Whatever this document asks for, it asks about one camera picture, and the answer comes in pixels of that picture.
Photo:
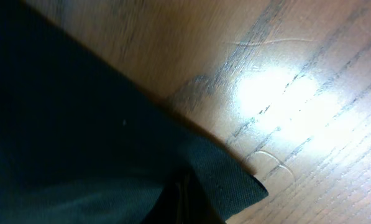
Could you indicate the black t-shirt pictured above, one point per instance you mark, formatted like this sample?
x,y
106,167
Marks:
x,y
79,143

